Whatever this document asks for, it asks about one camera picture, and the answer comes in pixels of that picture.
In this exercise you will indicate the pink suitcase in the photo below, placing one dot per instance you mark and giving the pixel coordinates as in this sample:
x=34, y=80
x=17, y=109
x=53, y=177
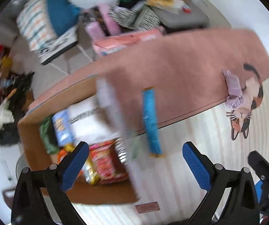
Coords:
x=98, y=23

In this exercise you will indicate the blue cartoon tissue pack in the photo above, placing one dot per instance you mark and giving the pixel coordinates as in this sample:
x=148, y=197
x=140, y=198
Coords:
x=62, y=128

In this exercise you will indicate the pink striped table mat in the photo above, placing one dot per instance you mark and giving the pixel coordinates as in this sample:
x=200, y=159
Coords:
x=185, y=69

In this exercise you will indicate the black white patterned bag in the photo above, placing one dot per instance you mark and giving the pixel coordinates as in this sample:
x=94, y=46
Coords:
x=134, y=14

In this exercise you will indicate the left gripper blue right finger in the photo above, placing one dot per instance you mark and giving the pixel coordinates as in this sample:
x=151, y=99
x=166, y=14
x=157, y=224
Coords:
x=241, y=206

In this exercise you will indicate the yellow snack bags on box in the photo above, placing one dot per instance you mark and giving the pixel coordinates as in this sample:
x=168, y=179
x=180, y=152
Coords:
x=173, y=6

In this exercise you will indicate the green snack packet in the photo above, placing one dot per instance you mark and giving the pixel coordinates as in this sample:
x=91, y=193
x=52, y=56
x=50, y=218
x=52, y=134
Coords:
x=48, y=136

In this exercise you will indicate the grey cushioned chair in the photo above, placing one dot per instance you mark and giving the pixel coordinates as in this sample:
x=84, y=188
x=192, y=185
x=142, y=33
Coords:
x=178, y=21

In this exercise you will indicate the blue snack packet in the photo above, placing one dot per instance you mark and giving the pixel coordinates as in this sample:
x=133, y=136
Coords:
x=149, y=115

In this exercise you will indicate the white goose plush toy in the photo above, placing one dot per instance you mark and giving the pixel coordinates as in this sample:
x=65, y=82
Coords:
x=6, y=115

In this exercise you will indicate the grey round chair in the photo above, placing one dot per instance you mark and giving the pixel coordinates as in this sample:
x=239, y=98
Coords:
x=20, y=165

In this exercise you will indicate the lilac towel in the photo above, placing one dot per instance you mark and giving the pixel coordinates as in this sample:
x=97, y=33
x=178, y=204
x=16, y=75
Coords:
x=235, y=98

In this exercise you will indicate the red snack packet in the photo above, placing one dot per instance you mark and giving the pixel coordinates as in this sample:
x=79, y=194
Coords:
x=106, y=163

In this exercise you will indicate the white pillow pack black letters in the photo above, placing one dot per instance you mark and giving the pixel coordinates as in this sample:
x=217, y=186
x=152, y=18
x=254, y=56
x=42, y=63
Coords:
x=88, y=122

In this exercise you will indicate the calico cat shaped mat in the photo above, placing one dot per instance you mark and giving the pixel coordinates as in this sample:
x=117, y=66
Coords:
x=253, y=96

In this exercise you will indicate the pink flat package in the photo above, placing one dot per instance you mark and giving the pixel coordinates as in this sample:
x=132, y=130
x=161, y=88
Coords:
x=109, y=45

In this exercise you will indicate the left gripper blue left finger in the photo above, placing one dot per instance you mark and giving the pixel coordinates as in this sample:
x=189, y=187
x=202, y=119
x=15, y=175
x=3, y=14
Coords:
x=29, y=206

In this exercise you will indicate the white frame chair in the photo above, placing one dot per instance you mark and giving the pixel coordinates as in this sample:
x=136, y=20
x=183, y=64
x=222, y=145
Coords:
x=58, y=47

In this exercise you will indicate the orange snack packet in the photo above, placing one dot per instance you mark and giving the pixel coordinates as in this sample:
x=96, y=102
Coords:
x=67, y=149

